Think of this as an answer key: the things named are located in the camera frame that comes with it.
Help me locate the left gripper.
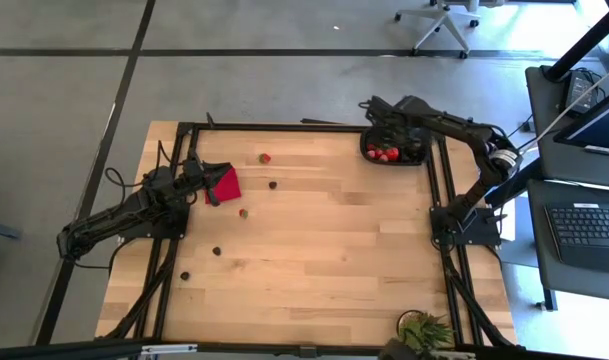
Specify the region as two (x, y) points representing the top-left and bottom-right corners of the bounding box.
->
(178, 152), (234, 208)

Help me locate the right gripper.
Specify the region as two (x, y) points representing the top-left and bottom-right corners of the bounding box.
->
(359, 95), (435, 149)

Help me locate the black plastic tupperware container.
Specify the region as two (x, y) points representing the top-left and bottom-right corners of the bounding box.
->
(359, 124), (433, 167)

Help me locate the red cloth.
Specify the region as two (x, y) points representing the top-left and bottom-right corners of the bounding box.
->
(203, 164), (243, 206)

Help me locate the white office chair base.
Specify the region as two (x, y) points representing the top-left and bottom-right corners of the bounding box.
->
(393, 0), (484, 60)

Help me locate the white paper sheet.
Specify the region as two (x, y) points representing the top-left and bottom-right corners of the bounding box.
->
(498, 197), (518, 242)

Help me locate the grey desk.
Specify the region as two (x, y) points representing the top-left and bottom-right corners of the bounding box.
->
(525, 63), (609, 312)

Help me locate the black power adapter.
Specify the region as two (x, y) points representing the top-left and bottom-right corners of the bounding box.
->
(563, 69), (605, 117)

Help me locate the green potted plant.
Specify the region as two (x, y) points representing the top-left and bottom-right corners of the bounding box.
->
(396, 309), (456, 360)

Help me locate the black computer monitor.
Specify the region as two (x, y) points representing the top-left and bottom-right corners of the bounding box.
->
(552, 83), (609, 159)

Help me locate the black pole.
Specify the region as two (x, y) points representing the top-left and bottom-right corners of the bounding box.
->
(542, 0), (609, 84)

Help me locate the grey floor object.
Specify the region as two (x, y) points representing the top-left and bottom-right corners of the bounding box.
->
(0, 218), (23, 242)

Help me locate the black keyboard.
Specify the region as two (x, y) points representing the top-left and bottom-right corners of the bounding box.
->
(544, 201), (609, 275)

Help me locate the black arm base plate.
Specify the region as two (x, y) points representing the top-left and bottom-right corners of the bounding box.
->
(117, 197), (191, 241)
(429, 204), (503, 248)

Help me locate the black camera mount beam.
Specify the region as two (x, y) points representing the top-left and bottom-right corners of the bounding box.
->
(0, 339), (609, 360)

